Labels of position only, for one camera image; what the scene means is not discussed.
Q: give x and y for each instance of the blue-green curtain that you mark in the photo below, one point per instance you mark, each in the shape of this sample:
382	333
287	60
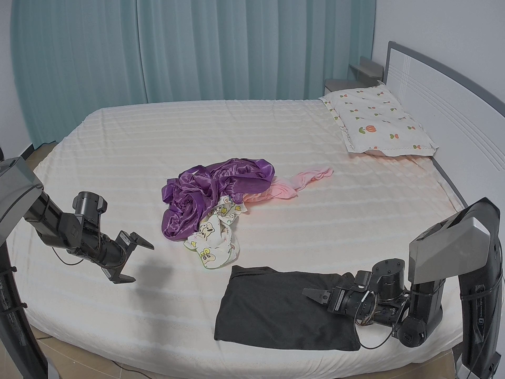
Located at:
256	34
79	53

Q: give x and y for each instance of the white printed pillow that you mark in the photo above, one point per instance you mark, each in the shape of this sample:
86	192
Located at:
374	117

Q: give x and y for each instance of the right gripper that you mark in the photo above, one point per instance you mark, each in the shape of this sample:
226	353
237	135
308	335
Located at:
347	300

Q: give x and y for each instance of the grey bedside table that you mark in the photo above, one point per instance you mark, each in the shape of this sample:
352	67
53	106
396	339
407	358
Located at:
367	69

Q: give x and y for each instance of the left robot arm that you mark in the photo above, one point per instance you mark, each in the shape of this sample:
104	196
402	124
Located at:
39	211

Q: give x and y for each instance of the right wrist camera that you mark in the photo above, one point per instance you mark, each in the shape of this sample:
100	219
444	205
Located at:
363	280

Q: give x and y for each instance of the pink garment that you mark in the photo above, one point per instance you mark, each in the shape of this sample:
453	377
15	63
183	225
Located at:
288	186

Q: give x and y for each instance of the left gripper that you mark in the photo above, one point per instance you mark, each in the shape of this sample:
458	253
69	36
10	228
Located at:
104	251

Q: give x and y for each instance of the bed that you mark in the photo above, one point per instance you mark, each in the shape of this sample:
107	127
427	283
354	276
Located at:
157	152

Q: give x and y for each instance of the white printed garment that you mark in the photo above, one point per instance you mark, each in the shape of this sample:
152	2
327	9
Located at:
215	239

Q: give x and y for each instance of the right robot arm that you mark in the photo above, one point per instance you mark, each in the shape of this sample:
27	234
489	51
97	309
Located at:
446	251

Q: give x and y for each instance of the purple satin garment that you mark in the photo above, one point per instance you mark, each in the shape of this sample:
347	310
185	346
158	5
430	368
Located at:
197	196

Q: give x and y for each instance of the black T-shirt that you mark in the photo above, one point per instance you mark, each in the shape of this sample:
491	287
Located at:
284	310

